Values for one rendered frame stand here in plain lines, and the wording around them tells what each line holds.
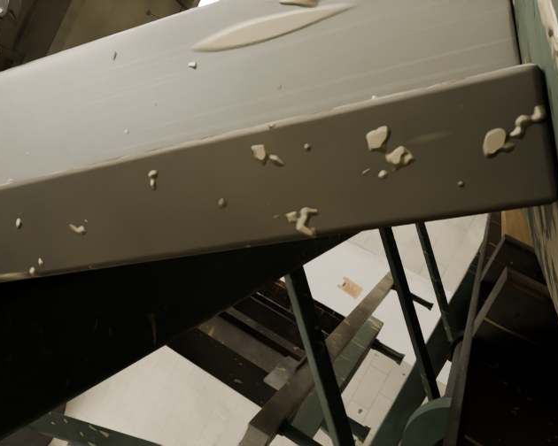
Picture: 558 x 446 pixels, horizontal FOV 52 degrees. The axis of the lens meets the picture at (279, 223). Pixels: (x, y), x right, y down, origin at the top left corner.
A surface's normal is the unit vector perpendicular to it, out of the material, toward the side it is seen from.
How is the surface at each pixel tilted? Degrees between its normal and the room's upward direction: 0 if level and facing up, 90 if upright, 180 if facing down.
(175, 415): 90
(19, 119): 90
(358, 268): 90
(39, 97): 90
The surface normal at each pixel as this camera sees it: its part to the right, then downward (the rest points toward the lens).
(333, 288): -0.28, -0.05
